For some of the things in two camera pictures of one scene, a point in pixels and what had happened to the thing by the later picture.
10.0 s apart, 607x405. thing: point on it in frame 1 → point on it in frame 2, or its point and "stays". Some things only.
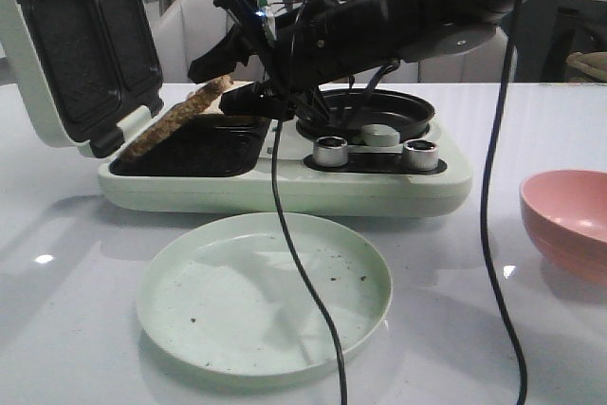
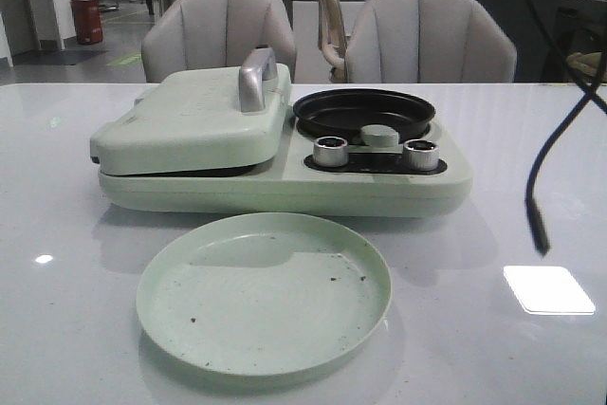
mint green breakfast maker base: x=223 y=165 stays
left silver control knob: x=330 y=151 stays
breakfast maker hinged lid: x=76 y=34 → x=206 y=122
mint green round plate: x=228 y=298 stays
